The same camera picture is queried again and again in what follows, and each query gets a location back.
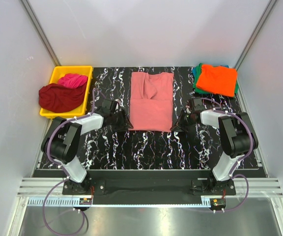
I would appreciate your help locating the yellow plastic bin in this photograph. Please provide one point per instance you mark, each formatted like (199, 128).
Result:
(60, 71)

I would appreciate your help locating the salmon pink t shirt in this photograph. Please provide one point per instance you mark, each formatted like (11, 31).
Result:
(151, 101)

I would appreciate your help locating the green folded t shirt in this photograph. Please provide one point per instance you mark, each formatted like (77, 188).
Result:
(198, 89)

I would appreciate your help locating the aluminium frame rail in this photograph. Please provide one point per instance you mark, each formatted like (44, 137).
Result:
(48, 192)

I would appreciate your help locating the right aluminium corner post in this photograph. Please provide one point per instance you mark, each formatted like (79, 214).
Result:
(258, 28)

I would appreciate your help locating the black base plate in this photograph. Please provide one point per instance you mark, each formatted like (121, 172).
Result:
(149, 187)

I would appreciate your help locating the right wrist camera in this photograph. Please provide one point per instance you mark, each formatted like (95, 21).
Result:
(195, 105)

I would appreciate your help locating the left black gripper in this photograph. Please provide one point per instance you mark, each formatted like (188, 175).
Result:
(125, 121)

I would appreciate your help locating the dark red t shirt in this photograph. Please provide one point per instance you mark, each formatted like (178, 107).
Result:
(60, 99)

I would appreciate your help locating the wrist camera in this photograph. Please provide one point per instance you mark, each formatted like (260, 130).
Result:
(195, 105)
(110, 106)

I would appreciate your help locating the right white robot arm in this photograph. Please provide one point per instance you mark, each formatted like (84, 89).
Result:
(237, 136)

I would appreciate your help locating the aluminium corner post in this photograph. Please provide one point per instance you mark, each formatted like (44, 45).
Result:
(40, 32)
(258, 28)

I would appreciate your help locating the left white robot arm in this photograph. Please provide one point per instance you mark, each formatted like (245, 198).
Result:
(61, 142)

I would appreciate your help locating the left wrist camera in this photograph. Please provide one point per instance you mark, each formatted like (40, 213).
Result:
(110, 106)

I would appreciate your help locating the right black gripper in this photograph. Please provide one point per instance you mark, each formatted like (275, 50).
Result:
(175, 128)

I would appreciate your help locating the magenta t shirt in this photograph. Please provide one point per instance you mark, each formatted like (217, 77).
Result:
(73, 81)

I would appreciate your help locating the orange folded t shirt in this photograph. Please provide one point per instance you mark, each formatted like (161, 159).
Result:
(217, 78)

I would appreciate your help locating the left aluminium corner post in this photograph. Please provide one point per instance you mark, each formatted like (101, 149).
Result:
(40, 32)

